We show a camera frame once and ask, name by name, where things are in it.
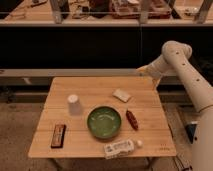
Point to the white sponge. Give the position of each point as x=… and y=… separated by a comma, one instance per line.
x=122, y=95

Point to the red tray on shelf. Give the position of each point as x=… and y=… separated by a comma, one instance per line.
x=158, y=9

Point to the long background workbench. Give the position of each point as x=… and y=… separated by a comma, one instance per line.
x=96, y=13

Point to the wooden folding table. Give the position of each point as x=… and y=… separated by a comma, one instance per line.
x=82, y=116

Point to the white upside-down cup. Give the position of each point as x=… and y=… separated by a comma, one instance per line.
x=74, y=105

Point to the green bowl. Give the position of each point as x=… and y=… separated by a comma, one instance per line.
x=104, y=122

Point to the white plastic bottle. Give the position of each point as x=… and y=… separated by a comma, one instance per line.
x=121, y=148

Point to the red snack bar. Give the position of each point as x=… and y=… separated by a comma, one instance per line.
x=132, y=119

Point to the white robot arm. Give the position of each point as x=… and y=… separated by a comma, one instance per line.
x=174, y=55

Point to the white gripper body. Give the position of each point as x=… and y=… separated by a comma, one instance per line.
x=150, y=70

